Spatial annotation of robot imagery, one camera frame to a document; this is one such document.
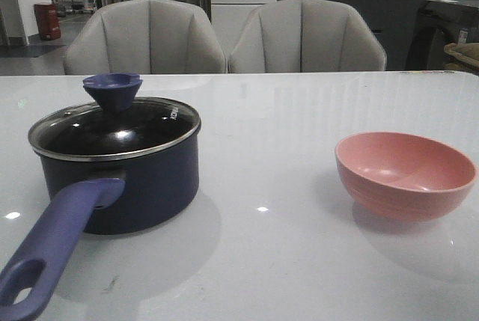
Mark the glass pot lid purple knob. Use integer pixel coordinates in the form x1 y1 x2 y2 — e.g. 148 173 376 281
28 73 201 162

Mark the pink bowl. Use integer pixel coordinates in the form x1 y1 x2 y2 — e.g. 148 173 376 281
335 132 478 221

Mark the right grey upholstered chair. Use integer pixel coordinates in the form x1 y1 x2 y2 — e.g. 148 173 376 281
228 0 387 73

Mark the grey upholstered chair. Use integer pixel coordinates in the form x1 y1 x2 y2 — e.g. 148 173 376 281
63 0 227 75
228 0 387 73

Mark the left grey upholstered chair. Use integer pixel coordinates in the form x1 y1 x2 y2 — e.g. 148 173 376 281
63 0 227 75

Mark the red bin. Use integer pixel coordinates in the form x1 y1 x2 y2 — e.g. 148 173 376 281
34 3 61 40

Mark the beige cushion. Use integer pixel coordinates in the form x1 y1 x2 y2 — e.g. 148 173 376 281
444 43 479 75

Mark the dark blue saucepan purple handle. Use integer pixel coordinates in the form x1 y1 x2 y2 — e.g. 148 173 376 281
0 97 202 321

